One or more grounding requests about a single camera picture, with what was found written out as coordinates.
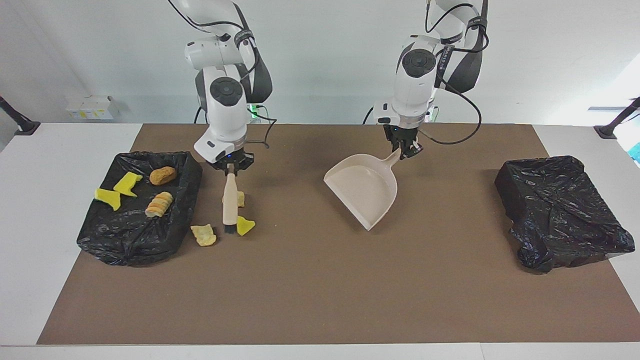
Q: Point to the yellow sponge scrap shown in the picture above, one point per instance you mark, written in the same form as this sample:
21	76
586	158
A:
245	226

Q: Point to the beige hand brush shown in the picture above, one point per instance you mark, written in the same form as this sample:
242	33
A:
230	205

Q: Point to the yellow notched sponge piece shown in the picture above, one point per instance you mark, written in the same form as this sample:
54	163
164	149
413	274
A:
127	184

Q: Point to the tan cracker piece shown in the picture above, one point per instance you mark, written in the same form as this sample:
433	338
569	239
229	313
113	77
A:
204	235

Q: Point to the black bag lined bin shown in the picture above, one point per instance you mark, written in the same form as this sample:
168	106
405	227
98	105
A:
125	235
555	210

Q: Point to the black clamp stand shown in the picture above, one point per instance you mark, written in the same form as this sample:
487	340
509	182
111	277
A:
20	122
612	127

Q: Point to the cyan object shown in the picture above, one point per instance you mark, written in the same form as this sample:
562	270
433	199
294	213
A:
635	152

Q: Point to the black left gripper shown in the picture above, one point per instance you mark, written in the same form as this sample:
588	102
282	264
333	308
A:
400	136

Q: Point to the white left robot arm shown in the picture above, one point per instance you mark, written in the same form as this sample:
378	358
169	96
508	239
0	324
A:
415	85

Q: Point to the white wall boxes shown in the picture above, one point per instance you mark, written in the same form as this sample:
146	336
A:
92	107

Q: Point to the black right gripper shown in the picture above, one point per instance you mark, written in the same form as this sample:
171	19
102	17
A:
234	162

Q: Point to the brown table mat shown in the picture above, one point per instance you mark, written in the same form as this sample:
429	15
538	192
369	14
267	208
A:
425	300

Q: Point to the beige plastic dustpan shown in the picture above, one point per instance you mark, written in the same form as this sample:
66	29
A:
367	192

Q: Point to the green and yellow sponge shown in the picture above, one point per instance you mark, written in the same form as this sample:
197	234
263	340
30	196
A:
108	197

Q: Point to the orange brown bread roll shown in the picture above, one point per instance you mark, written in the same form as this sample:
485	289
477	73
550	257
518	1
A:
163	175

